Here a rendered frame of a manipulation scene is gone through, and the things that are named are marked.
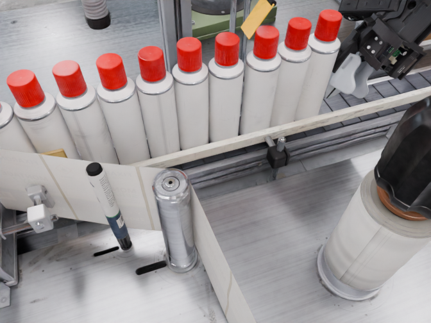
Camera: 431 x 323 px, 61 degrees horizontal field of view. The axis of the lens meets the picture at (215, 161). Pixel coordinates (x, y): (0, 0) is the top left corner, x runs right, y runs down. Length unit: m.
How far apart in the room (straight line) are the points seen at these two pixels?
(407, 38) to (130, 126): 0.41
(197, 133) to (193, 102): 0.07
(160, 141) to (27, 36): 0.59
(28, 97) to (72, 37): 0.54
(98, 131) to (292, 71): 0.29
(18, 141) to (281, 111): 0.40
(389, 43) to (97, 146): 0.45
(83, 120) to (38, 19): 0.64
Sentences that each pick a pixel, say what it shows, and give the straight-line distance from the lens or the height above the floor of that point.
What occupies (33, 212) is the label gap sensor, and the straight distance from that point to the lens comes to 0.46.
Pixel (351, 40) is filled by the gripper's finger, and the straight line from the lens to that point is 0.64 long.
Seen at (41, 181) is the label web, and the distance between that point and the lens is 0.49.
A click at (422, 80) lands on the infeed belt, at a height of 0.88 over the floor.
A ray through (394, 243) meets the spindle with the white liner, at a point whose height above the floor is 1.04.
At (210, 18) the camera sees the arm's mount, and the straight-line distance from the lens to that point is 0.97.
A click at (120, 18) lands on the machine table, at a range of 1.07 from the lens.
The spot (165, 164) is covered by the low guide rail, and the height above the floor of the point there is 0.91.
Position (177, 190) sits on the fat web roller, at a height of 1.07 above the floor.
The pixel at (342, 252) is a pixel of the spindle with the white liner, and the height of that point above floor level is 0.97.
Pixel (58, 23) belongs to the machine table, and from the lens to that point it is 1.10.
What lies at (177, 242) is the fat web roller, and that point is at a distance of 0.45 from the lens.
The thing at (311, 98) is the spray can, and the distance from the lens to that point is 0.65.
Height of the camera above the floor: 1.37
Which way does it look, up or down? 52 degrees down
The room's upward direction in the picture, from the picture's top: 1 degrees clockwise
